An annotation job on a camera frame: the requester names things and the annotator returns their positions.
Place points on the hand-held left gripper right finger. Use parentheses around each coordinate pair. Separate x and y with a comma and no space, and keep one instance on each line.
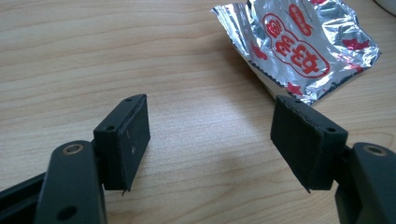
(299,140)

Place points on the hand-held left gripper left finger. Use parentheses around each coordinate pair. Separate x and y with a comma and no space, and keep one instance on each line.
(130,146)

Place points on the silver foil wrapper red print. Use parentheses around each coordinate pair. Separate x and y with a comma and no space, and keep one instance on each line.
(299,49)

